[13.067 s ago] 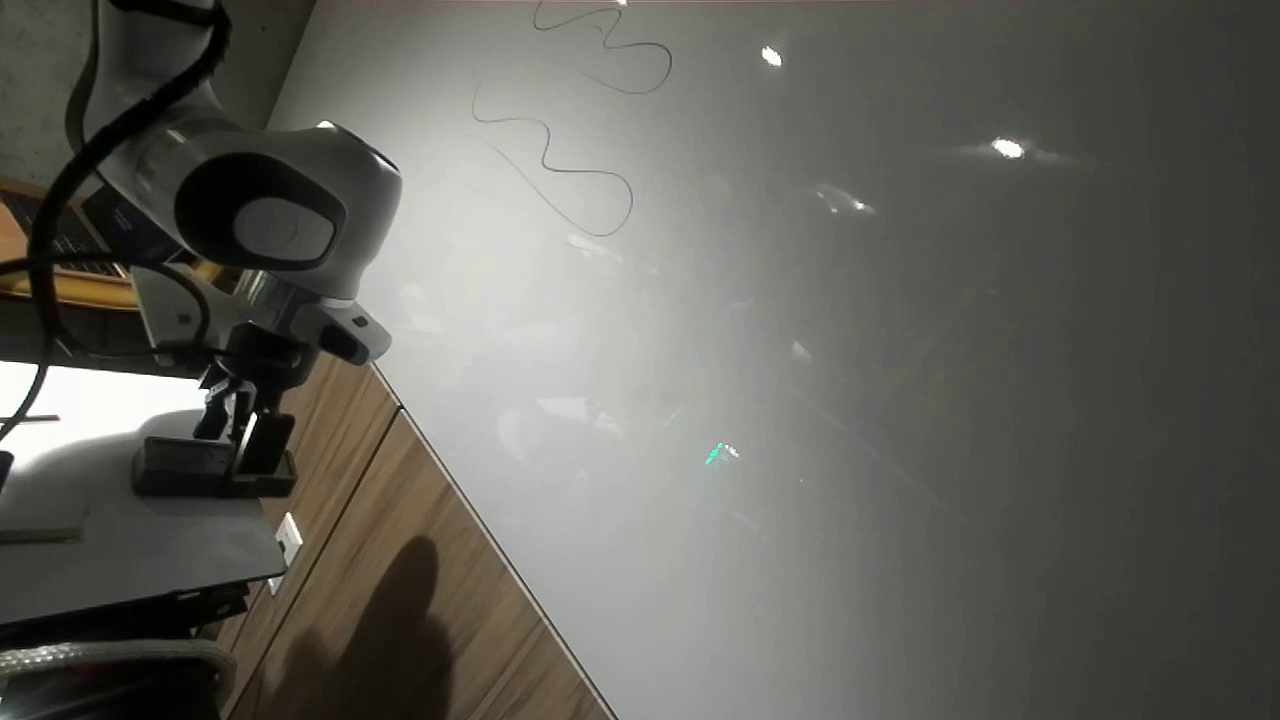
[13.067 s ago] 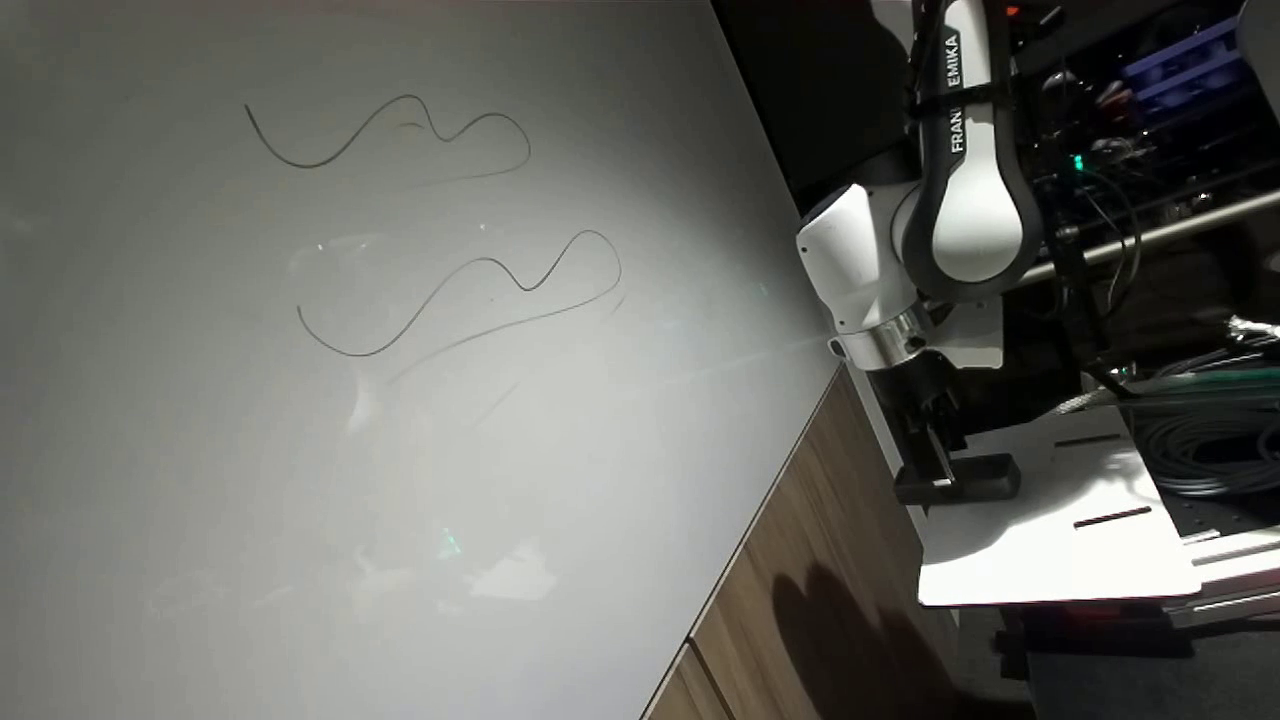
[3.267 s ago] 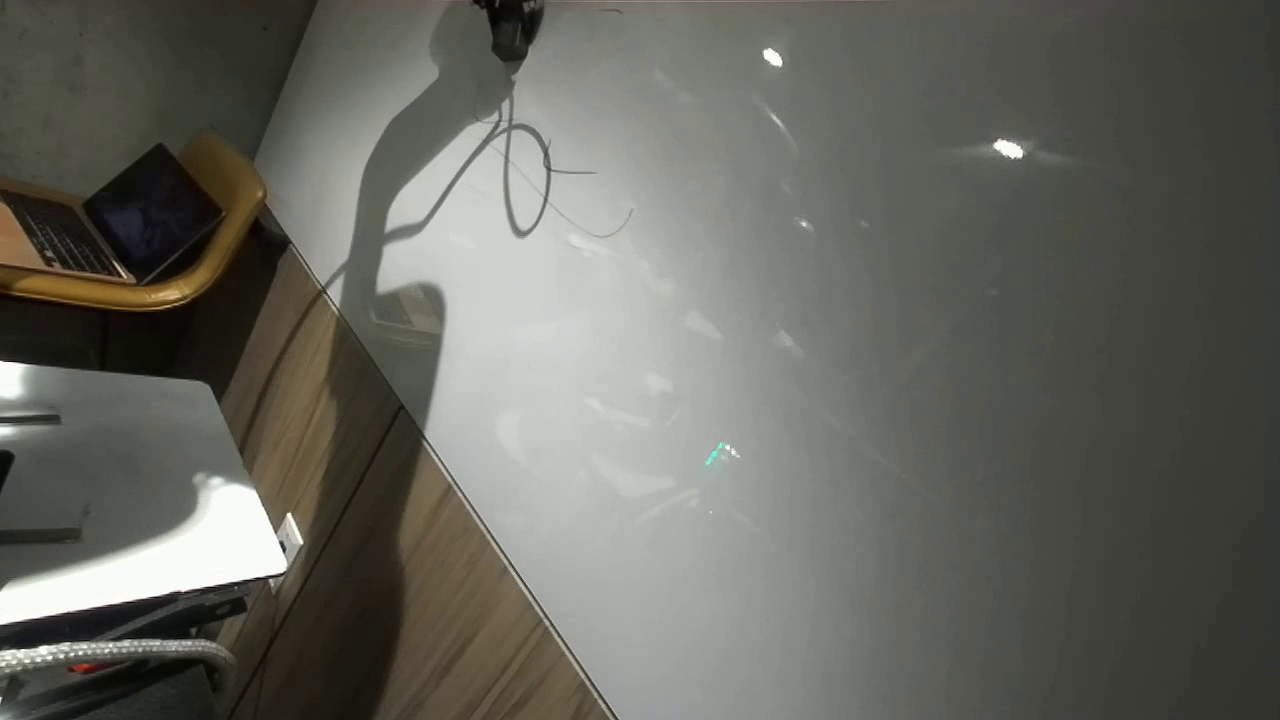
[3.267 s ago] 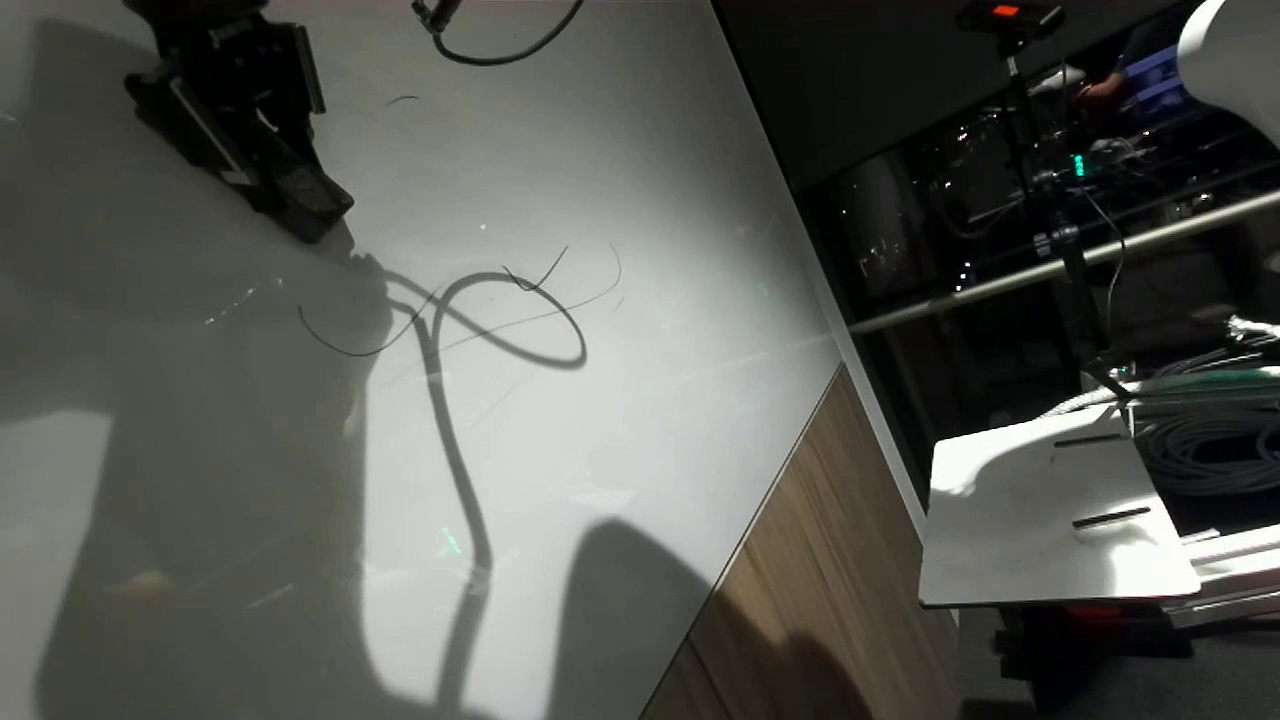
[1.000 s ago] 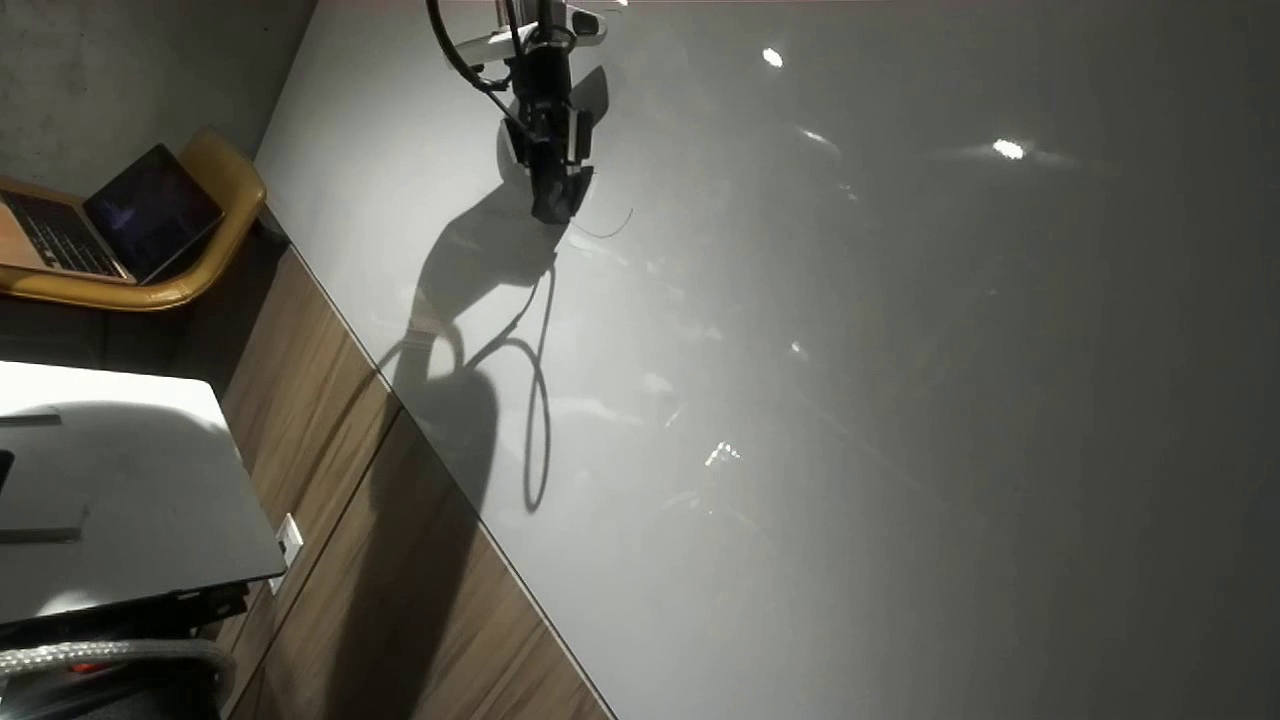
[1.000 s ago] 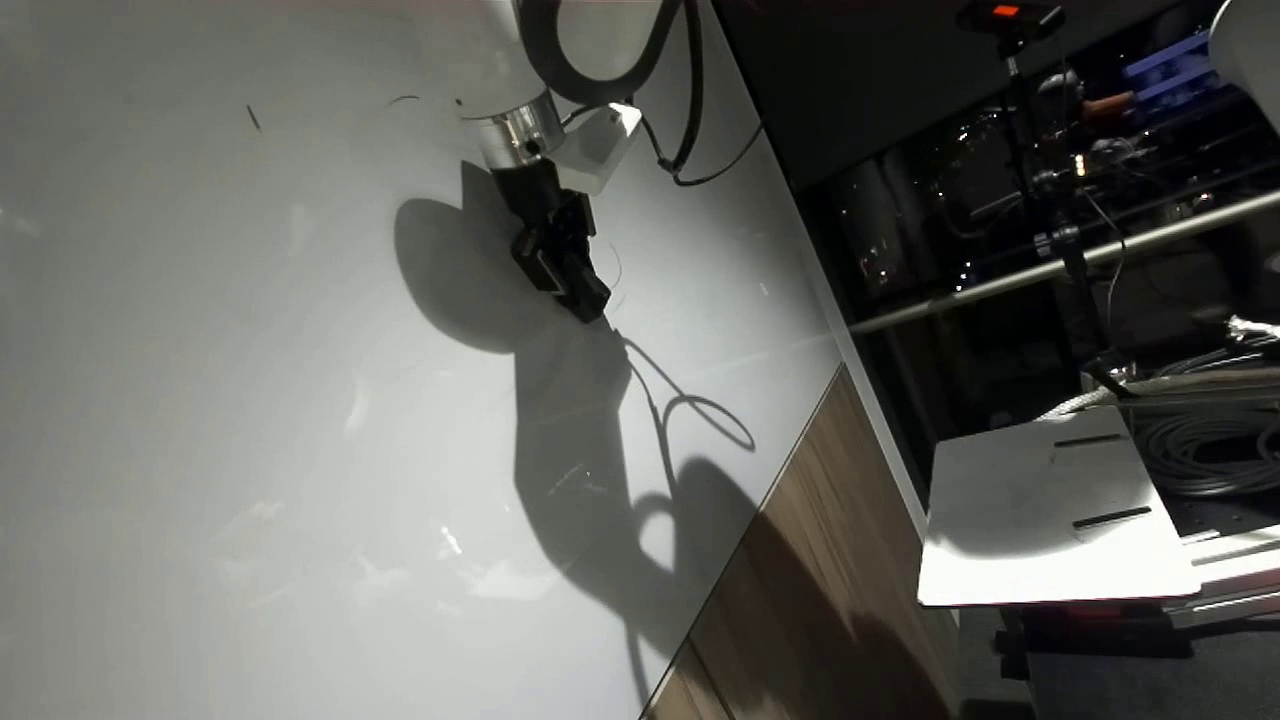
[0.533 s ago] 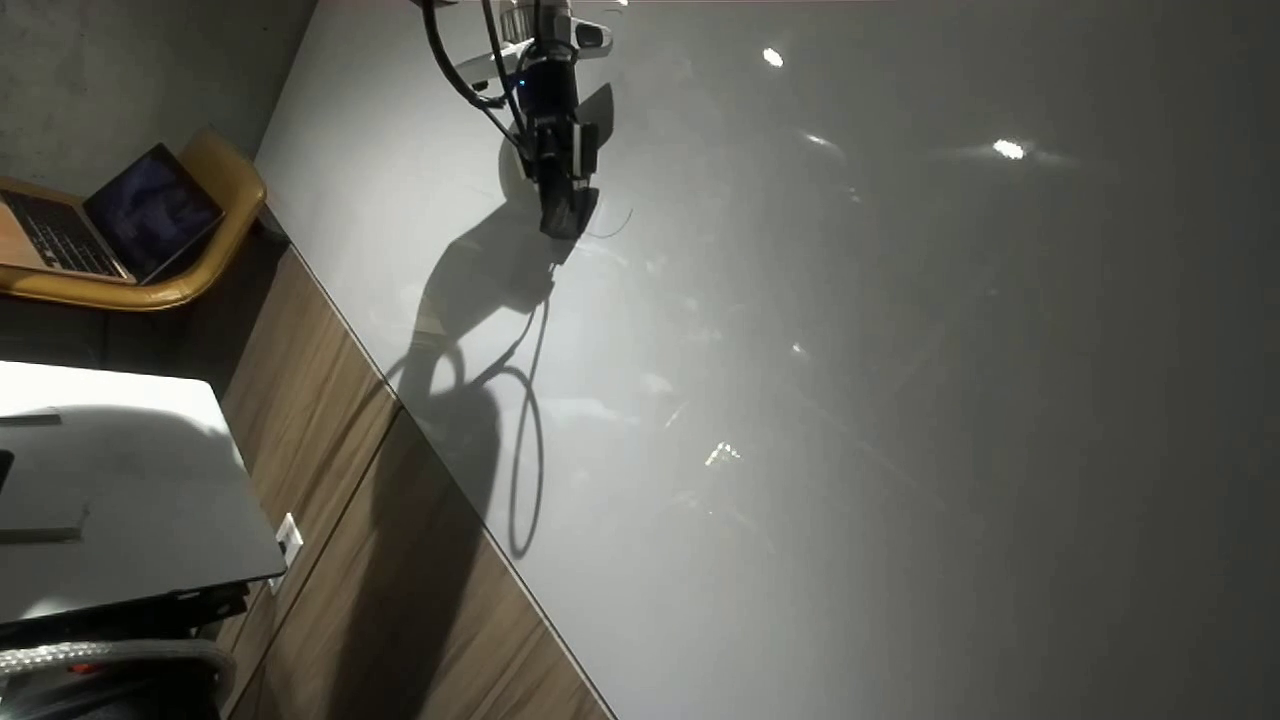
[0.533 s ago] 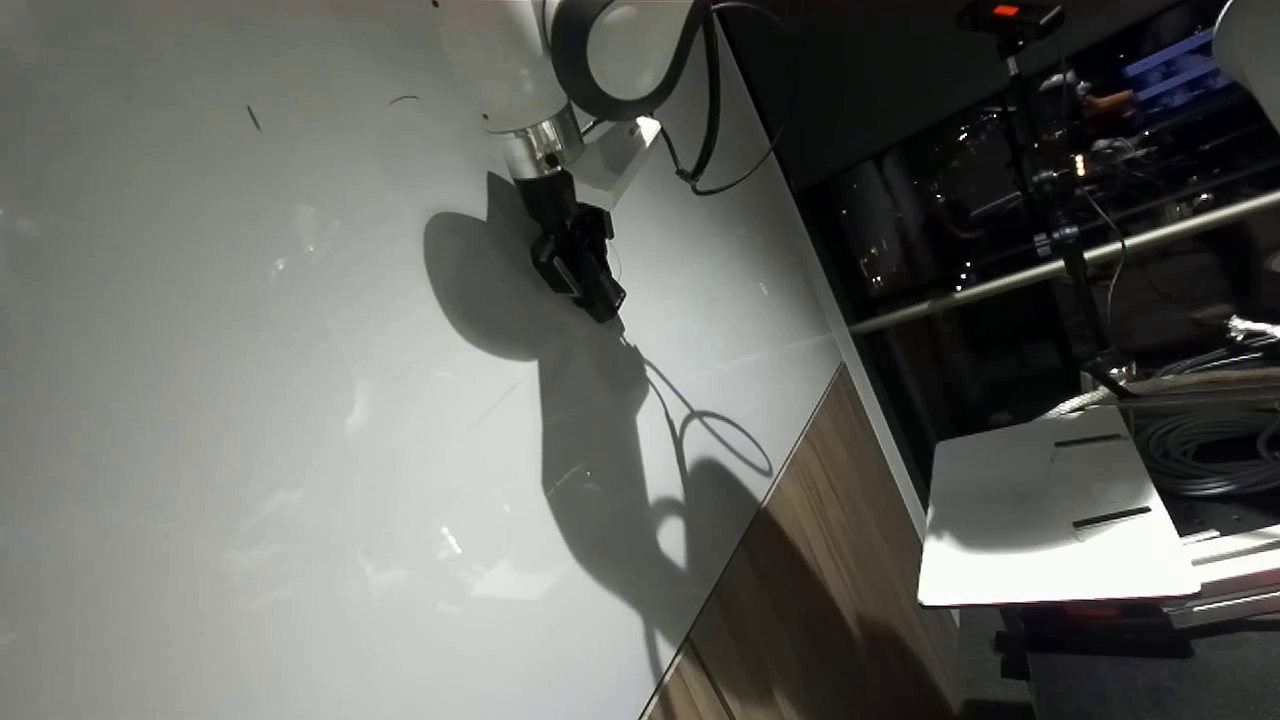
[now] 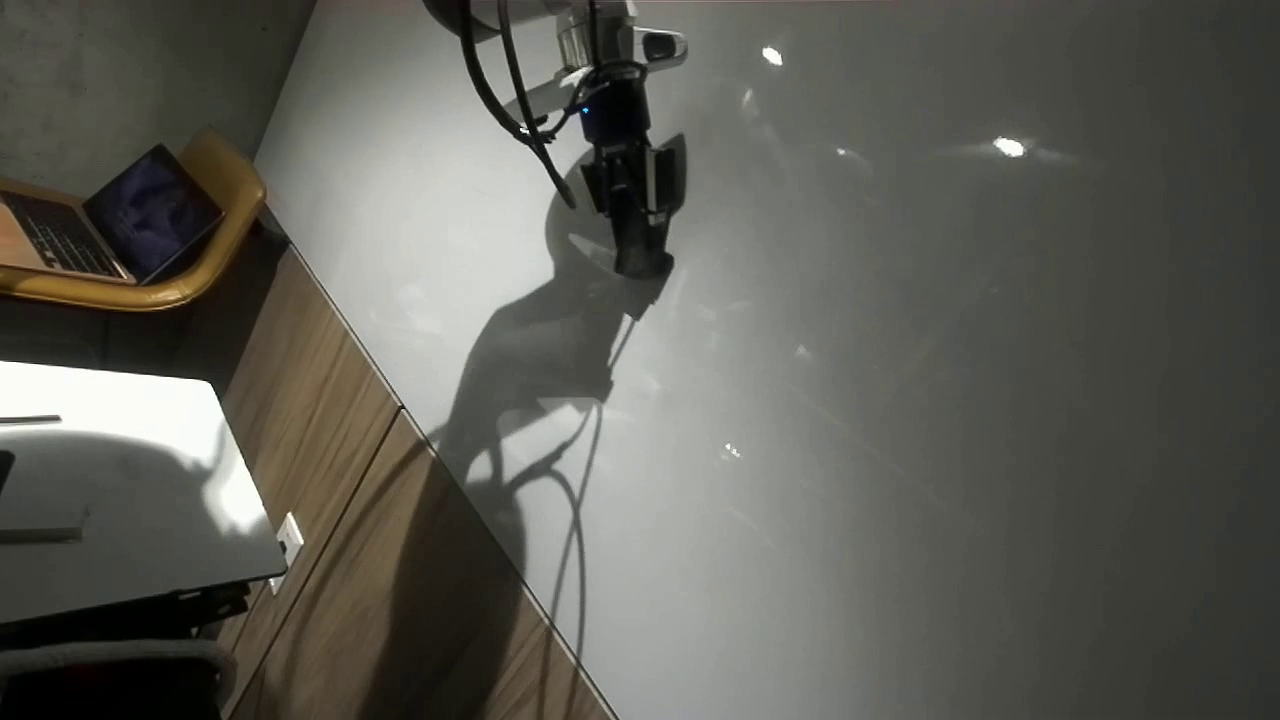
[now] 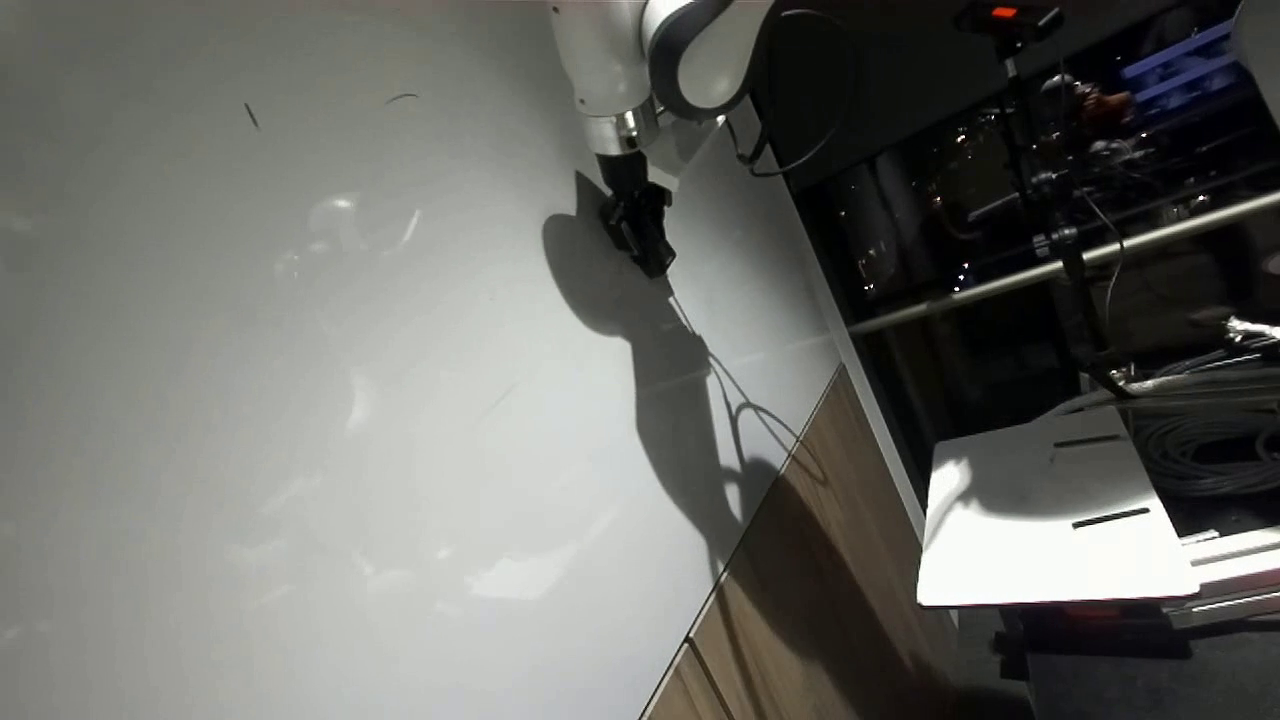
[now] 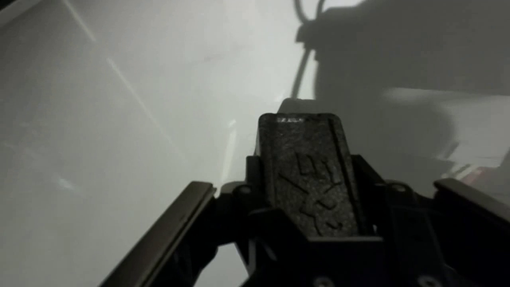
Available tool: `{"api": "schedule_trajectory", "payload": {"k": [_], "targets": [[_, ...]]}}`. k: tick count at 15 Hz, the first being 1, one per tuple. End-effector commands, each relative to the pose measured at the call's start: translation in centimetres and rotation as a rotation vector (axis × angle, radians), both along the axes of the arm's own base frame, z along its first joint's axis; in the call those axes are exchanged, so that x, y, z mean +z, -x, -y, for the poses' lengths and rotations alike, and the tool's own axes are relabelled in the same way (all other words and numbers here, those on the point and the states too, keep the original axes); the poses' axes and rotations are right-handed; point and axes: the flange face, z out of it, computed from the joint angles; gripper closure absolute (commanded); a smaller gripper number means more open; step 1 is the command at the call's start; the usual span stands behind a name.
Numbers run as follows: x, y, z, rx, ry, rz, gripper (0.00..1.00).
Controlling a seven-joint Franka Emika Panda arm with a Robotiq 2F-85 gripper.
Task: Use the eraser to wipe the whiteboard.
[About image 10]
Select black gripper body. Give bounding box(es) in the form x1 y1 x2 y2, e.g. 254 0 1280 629
591 146 671 218

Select black whiteboard eraser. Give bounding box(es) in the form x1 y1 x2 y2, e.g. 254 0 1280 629
610 189 680 279

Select large grey whiteboard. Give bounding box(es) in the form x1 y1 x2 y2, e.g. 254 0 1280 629
0 0 855 720

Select dark electronics rack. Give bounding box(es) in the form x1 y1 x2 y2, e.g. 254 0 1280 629
744 0 1280 445

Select black tripod pole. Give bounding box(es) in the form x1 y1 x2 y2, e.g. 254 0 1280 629
956 0 1141 400

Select long metal rod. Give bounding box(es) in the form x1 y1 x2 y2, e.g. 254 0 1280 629
843 189 1280 342

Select white slotted platform board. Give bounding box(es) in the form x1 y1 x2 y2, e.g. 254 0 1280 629
911 396 1203 611

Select stacked white panels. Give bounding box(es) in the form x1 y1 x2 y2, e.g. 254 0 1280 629
1173 522 1280 634

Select black cable coil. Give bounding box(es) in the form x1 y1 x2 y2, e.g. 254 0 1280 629
1116 357 1280 510

